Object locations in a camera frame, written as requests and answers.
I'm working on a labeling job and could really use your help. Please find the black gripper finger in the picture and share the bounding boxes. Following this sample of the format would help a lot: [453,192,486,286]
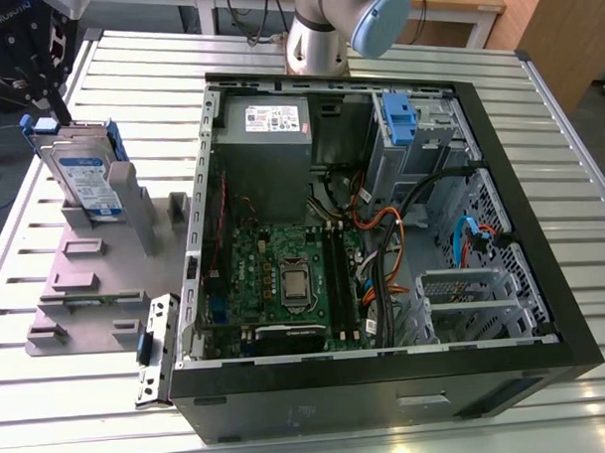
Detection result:
[24,5,76,129]

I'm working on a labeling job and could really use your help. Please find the hard disk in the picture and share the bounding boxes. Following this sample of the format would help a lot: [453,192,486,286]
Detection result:
[18,110,133,230]

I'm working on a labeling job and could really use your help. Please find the blue data wire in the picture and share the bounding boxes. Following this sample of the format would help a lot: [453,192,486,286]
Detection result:
[450,215,480,273]

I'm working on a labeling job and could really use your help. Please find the orange red power wire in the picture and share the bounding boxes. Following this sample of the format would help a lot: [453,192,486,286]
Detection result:
[473,223,517,255]

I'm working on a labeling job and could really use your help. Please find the metal disk bay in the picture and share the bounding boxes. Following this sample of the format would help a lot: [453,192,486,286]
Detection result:
[412,264,559,347]

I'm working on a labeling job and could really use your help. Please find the grey plastic parts rack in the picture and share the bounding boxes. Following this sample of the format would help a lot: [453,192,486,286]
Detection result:
[19,159,197,360]

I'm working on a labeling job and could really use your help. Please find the green RAM stick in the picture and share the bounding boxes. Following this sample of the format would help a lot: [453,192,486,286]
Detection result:
[61,290,142,309]

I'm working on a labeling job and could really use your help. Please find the grey power supply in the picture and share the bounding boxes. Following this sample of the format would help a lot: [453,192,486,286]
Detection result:
[212,93,317,228]

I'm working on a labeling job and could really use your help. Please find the green motherboard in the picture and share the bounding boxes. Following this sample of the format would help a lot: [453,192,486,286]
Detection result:
[200,221,385,360]

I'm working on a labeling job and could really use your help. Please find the CPU socket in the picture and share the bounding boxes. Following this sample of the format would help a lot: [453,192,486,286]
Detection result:
[275,255,318,316]

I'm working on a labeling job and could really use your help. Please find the silver CPU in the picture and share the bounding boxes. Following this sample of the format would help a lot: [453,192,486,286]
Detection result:
[282,270,311,302]

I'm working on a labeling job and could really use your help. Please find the black RAM slot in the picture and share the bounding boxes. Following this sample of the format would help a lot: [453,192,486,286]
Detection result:
[321,220,346,342]
[334,219,362,342]

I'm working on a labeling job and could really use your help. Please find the black graphics card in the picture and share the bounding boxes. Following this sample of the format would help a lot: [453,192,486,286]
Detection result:
[239,322,329,358]

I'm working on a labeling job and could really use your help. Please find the blue drive cage latch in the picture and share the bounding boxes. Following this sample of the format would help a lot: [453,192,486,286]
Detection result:
[381,91,420,147]

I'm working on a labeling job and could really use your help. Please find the metal optical drive cage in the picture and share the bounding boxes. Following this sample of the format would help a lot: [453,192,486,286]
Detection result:
[365,87,477,209]

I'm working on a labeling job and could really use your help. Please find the black PC case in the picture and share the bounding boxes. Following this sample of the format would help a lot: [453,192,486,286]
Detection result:
[157,60,605,446]

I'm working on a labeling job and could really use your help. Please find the wooden cabinet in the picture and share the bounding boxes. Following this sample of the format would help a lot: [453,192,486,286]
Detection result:
[513,0,605,118]

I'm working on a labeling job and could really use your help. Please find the pale floor cable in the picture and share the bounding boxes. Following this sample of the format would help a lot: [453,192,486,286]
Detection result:
[0,123,32,142]

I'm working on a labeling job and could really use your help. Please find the white table frame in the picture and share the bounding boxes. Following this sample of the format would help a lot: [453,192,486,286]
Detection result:
[174,0,297,38]

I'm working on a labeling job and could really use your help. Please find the red black twisted wire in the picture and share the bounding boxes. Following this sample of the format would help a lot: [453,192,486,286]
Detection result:
[206,170,231,280]

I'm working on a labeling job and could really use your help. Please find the thin coloured fan wires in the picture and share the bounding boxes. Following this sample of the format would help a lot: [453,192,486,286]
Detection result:
[230,194,257,225]

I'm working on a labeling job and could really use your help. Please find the metal expansion slot bracket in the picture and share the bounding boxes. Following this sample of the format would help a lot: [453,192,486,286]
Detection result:
[130,291,185,410]

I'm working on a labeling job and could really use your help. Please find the blue bracket latch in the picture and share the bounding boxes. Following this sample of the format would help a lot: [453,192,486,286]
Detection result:
[135,330,157,367]

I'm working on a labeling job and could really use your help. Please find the yellow black power wires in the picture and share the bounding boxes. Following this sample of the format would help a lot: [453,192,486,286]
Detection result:
[304,193,356,224]

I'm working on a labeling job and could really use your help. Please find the orange wire bundle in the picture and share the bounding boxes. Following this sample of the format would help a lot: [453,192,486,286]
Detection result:
[351,205,410,305]

